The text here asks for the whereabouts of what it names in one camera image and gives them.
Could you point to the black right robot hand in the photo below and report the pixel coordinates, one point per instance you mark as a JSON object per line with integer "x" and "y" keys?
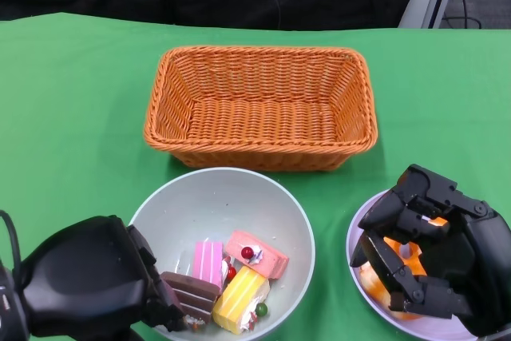
{"x": 479, "y": 261}

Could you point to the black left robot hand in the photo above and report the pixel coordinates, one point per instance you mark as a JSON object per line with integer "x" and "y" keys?
{"x": 80, "y": 269}

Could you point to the grey round bowl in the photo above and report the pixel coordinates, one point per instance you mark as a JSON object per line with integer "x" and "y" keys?
{"x": 207, "y": 205}

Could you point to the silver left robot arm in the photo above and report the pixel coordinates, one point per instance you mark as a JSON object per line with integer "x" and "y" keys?
{"x": 12, "y": 309}

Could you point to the pale lavender round plate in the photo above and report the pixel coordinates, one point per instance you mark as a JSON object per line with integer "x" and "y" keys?
{"x": 431, "y": 329}

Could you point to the chocolate layered cake slice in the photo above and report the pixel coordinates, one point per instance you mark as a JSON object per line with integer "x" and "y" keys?
{"x": 191, "y": 293}

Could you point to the pink striped cake slice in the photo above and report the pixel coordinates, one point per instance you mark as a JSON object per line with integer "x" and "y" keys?
{"x": 207, "y": 263}

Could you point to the yellow cake slice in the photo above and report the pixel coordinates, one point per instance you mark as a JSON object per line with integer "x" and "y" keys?
{"x": 237, "y": 299}

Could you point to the salmon pink cake slice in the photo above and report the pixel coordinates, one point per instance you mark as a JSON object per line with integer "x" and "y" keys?
{"x": 271, "y": 263}

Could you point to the orange wicker basket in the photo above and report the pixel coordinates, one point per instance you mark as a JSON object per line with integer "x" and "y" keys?
{"x": 259, "y": 117}

